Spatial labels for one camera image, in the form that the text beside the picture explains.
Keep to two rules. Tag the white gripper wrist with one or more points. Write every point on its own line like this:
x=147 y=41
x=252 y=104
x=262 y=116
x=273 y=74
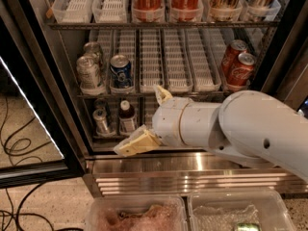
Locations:
x=167 y=120

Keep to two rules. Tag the silver redbull can front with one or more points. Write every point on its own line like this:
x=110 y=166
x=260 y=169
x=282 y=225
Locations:
x=102 y=123

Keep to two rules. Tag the silver redbull can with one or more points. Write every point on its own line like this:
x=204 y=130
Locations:
x=101 y=103
x=102 y=123

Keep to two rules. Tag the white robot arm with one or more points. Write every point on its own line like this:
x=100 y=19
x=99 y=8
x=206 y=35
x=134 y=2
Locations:
x=249 y=128

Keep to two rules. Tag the silver redbull can rear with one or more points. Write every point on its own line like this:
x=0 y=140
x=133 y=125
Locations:
x=101 y=103

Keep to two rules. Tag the blue pepsi can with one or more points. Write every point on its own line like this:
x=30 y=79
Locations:
x=120 y=67

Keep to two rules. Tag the steel fridge base grille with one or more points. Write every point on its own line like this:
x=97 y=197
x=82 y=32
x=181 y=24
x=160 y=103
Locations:
x=181 y=173

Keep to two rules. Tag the white can front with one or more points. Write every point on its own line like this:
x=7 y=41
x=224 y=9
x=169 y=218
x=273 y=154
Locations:
x=89 y=73

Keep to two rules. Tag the white can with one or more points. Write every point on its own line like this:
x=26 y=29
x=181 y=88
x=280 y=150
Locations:
x=89 y=73
x=93 y=48

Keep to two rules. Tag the white can rear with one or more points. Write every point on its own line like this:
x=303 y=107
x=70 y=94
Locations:
x=93 y=48

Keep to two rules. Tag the red coke can front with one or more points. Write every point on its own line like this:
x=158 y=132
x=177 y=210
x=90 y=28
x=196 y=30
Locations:
x=241 y=69

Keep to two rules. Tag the red coke can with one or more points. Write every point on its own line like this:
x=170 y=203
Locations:
x=241 y=69
x=233 y=49

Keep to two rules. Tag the red coke can rear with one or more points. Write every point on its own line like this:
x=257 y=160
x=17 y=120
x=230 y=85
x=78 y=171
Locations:
x=233 y=49

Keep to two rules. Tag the open fridge glass door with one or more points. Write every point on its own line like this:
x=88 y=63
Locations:
x=40 y=139

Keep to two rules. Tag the green can in bin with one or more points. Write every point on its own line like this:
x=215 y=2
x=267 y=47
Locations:
x=247 y=227

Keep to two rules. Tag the brown bottle white cap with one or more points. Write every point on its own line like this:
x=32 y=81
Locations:
x=127 y=117

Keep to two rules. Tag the left clear plastic bin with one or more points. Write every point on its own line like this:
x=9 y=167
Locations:
x=137 y=213

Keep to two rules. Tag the clear plastic bin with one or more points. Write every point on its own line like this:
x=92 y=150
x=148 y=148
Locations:
x=222 y=210
x=137 y=213

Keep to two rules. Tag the right clear plastic bin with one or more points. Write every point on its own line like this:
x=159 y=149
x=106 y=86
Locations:
x=222 y=210

